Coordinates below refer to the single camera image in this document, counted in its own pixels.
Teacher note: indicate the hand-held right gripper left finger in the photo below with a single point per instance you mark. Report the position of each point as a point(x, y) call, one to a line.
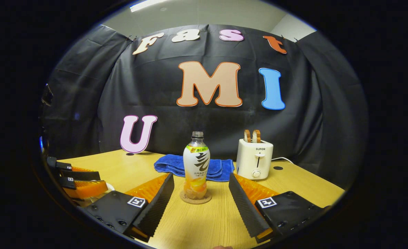
point(157, 205)

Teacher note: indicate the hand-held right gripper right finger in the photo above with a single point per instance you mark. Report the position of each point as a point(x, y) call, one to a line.
point(243, 207)

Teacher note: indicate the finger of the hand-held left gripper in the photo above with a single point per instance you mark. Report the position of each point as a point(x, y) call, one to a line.
point(83, 175)
point(86, 189)

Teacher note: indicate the white teacup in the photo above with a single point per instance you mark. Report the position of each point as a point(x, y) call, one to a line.
point(109, 188)

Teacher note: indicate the round cork coaster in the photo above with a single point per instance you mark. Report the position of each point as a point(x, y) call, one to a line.
point(186, 200)

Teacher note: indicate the orange and white water bottle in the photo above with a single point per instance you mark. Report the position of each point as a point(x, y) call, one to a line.
point(196, 162)

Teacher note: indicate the blue folded towel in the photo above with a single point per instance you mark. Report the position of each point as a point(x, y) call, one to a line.
point(169, 165)

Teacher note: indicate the white toaster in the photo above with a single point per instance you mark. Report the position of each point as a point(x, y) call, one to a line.
point(254, 159)

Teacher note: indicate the toast bread slice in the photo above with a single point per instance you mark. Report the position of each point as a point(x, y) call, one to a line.
point(256, 136)
point(247, 136)

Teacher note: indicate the black backdrop cloth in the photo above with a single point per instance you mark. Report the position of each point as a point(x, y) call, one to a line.
point(162, 100)

